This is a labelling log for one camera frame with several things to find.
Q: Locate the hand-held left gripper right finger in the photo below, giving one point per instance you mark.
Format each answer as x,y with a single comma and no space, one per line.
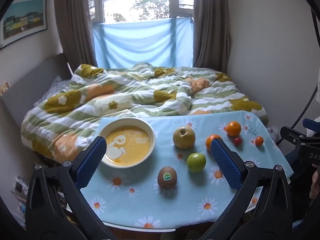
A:
225,162

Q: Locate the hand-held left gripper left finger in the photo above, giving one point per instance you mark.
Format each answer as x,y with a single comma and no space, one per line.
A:
91,162

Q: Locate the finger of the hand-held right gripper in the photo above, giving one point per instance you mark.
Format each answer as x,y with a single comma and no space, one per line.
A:
311,124
290,133

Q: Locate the red tomato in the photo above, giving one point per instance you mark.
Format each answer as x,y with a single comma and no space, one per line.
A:
237,141

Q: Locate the large orange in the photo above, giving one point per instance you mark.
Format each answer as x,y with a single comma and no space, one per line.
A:
208,142
233,128

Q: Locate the green apple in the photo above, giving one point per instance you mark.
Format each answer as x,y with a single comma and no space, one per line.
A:
196,162

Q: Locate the cream bowl with duck print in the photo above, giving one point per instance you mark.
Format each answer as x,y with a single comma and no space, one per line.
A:
130,140

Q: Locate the brown kiwi with green sticker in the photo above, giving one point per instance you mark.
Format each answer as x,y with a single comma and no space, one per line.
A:
167,177

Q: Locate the person's right hand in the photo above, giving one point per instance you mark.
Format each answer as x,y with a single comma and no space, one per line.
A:
315,185

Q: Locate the small orange tomato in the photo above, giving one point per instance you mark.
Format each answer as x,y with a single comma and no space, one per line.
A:
259,141

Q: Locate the yellow-green apple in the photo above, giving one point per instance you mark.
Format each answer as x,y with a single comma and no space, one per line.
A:
183,138

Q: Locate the light blue daisy tablecloth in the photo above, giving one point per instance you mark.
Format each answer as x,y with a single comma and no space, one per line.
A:
150,205

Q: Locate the stack of magazines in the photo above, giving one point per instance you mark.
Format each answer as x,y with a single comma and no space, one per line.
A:
18,187

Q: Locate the green striped floral blanket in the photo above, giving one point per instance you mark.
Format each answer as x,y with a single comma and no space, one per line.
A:
125,92

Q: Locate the grey patterned bed sheet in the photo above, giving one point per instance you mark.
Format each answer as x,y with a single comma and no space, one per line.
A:
56,83

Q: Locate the grey bed headboard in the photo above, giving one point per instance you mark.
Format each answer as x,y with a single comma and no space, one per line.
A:
30,85

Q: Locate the small beige figurine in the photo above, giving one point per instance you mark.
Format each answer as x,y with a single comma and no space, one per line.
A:
4,86

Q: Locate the light blue window cloth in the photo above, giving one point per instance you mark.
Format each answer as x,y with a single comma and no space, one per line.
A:
142,45

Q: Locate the brown curtain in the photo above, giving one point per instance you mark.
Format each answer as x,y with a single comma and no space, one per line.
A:
212,25
75,17

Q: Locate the framed wall poster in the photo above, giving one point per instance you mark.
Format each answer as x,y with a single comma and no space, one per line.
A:
23,21

